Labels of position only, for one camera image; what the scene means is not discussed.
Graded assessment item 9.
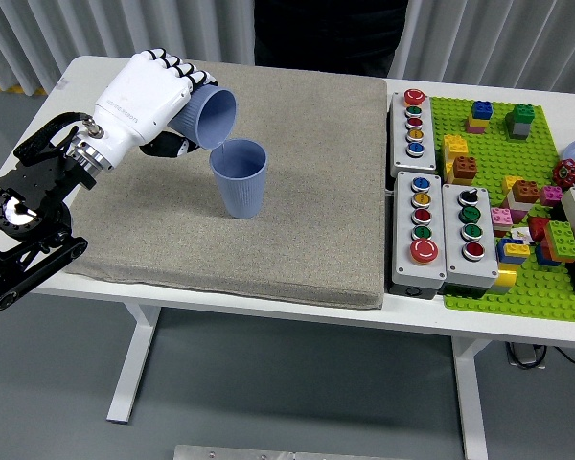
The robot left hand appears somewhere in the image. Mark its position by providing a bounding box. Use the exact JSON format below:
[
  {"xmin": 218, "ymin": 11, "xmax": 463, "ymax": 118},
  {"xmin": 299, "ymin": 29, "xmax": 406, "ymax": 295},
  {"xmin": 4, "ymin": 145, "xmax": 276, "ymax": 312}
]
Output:
[{"xmin": 93, "ymin": 47, "xmax": 219, "ymax": 162}]

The blue ribbed plastic cup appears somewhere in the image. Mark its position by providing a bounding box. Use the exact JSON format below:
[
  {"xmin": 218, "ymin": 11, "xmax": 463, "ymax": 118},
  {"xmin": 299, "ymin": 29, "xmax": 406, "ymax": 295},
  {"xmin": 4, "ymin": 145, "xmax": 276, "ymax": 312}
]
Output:
[
  {"xmin": 209, "ymin": 137, "xmax": 269, "ymax": 220},
  {"xmin": 167, "ymin": 85, "xmax": 239, "ymax": 150}
]

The yellow black floor tape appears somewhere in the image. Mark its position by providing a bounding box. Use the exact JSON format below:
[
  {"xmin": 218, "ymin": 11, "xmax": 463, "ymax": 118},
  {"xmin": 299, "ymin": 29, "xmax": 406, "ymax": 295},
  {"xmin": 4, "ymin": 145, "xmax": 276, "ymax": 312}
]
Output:
[{"xmin": 0, "ymin": 80, "xmax": 49, "ymax": 96}]

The grey-brown fabric mat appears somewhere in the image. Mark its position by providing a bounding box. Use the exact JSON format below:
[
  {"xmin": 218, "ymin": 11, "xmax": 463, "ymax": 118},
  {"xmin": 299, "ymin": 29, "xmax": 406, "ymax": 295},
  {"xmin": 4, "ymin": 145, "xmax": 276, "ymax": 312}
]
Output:
[{"xmin": 64, "ymin": 57, "xmax": 389, "ymax": 311}]

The person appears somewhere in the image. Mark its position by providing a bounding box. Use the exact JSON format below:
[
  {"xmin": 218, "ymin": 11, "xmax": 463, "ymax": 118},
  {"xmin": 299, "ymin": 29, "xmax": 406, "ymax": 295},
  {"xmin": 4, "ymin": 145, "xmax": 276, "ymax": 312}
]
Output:
[{"xmin": 252, "ymin": 0, "xmax": 409, "ymax": 79}]

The white table leg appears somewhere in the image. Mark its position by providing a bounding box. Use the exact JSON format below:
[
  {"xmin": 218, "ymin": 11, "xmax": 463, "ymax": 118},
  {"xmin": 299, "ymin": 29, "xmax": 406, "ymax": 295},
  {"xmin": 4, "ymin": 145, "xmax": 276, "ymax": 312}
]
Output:
[
  {"xmin": 449, "ymin": 334, "xmax": 493, "ymax": 460},
  {"xmin": 105, "ymin": 302, "xmax": 163, "ymax": 426}
]

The grey five-button control box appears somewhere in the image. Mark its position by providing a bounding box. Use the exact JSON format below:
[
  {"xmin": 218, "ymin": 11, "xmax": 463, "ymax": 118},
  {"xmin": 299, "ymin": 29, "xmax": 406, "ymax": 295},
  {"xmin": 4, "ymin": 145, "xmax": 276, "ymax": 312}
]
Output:
[
  {"xmin": 387, "ymin": 171, "xmax": 449, "ymax": 301},
  {"xmin": 387, "ymin": 89, "xmax": 438, "ymax": 178}
]

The brown toy brick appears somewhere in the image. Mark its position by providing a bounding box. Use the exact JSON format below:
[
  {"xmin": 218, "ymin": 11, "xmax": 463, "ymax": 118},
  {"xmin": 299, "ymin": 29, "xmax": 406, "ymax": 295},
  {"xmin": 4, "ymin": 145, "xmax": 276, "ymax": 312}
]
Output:
[
  {"xmin": 451, "ymin": 155, "xmax": 479, "ymax": 186},
  {"xmin": 511, "ymin": 179, "xmax": 541, "ymax": 205}
]

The green studded baseplate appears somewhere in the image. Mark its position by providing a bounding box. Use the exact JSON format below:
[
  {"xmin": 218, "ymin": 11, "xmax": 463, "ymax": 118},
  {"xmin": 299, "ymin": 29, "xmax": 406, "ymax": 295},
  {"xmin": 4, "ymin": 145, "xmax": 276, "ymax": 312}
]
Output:
[{"xmin": 429, "ymin": 97, "xmax": 575, "ymax": 324}]

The green toy brick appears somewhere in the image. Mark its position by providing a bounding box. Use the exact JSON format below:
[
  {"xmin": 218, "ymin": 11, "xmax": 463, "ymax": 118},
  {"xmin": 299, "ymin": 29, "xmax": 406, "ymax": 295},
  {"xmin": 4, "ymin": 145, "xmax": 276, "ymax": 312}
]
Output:
[
  {"xmin": 542, "ymin": 219, "xmax": 575, "ymax": 265},
  {"xmin": 504, "ymin": 103, "xmax": 538, "ymax": 133}
]

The red toy brick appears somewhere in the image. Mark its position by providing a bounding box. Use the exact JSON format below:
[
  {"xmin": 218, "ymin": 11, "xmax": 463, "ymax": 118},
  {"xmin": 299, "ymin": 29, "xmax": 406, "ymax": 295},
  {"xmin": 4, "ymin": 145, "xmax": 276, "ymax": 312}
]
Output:
[{"xmin": 527, "ymin": 216, "xmax": 553, "ymax": 242}]

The magenta toy brick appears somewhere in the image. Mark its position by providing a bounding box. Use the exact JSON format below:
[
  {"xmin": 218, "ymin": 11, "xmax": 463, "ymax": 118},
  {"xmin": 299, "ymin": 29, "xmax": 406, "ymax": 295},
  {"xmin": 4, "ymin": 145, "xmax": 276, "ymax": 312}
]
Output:
[{"xmin": 538, "ymin": 185, "xmax": 564, "ymax": 208}]

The red valve handwheel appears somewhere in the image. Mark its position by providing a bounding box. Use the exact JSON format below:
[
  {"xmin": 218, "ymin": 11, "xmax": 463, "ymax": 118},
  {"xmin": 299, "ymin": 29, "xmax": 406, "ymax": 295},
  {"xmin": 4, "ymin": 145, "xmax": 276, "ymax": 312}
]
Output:
[{"xmin": 553, "ymin": 159, "xmax": 575, "ymax": 190}]

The grey selector switch control box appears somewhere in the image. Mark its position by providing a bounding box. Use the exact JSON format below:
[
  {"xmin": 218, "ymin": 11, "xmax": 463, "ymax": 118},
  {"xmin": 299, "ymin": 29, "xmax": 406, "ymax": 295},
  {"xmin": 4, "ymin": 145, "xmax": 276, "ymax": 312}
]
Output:
[{"xmin": 441, "ymin": 182, "xmax": 501, "ymax": 290}]

